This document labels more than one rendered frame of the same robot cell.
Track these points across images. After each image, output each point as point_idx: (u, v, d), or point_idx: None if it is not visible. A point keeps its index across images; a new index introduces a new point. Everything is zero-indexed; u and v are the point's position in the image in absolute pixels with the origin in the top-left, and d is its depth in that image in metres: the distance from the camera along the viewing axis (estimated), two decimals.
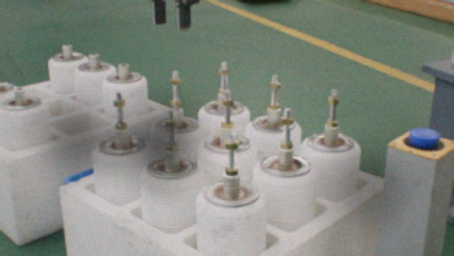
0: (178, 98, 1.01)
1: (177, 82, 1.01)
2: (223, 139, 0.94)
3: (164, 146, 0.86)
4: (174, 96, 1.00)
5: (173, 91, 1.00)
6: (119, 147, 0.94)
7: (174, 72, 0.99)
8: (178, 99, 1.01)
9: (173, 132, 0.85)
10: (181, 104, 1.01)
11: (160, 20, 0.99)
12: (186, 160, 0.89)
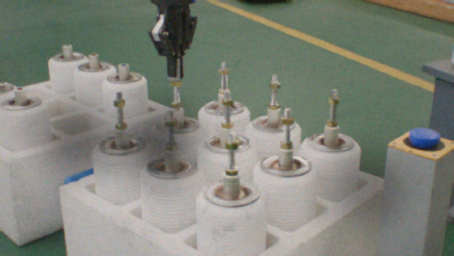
0: (179, 100, 1.01)
1: (178, 83, 1.01)
2: (223, 139, 0.94)
3: (164, 146, 0.86)
4: (174, 98, 1.01)
5: (173, 93, 1.01)
6: (119, 147, 0.94)
7: None
8: (179, 100, 1.01)
9: (173, 132, 0.85)
10: (181, 106, 1.01)
11: (171, 77, 0.99)
12: (186, 160, 0.89)
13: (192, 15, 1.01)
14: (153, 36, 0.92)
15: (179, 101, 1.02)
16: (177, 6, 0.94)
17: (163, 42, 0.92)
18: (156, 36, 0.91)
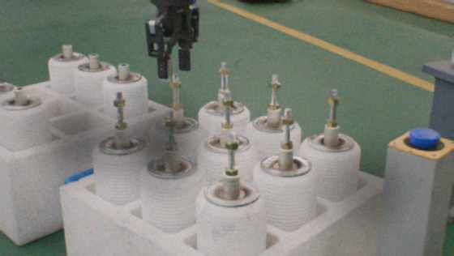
0: (173, 100, 1.01)
1: (177, 87, 0.99)
2: (223, 139, 0.94)
3: (164, 146, 0.86)
4: (176, 97, 1.01)
5: (177, 93, 1.01)
6: (119, 147, 0.94)
7: (174, 74, 1.00)
8: (175, 103, 1.01)
9: (173, 132, 0.85)
10: (170, 107, 1.01)
11: (162, 78, 0.96)
12: (186, 160, 0.89)
13: (193, 7, 1.00)
14: (149, 26, 0.90)
15: (178, 105, 1.01)
16: (177, 7, 0.94)
17: (157, 35, 0.90)
18: (152, 26, 0.90)
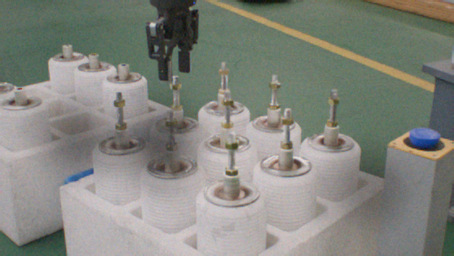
0: (173, 102, 1.01)
1: (176, 89, 0.99)
2: (223, 139, 0.94)
3: (164, 146, 0.86)
4: (177, 99, 1.02)
5: (178, 96, 1.01)
6: (119, 147, 0.94)
7: (175, 75, 1.00)
8: (174, 104, 1.01)
9: (173, 132, 0.85)
10: (171, 108, 1.02)
11: (163, 80, 0.96)
12: (186, 160, 0.89)
13: (192, 9, 1.01)
14: (150, 27, 0.90)
15: (177, 107, 1.01)
16: (177, 9, 0.94)
17: (158, 37, 0.90)
18: (153, 27, 0.90)
